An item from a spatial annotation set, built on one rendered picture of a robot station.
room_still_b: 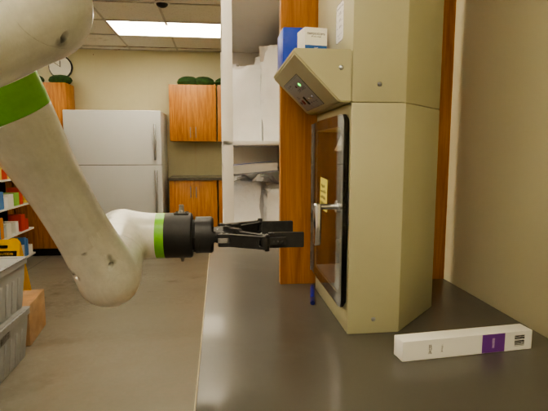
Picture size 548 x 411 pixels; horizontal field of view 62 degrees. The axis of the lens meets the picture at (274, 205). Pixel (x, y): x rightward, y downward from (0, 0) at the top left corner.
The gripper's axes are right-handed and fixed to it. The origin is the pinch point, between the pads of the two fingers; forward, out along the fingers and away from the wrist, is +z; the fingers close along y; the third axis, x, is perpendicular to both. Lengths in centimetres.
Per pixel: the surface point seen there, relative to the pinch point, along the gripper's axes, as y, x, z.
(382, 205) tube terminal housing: -5.4, -6.2, 17.3
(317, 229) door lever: -1.0, -0.8, 5.1
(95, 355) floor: 198, 116, -97
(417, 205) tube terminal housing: 0.2, -5.4, 27.2
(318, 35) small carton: 3.4, -40.9, 5.7
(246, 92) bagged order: 135, -45, -2
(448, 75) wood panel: 32, -38, 49
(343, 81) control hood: -5.3, -30.4, 8.9
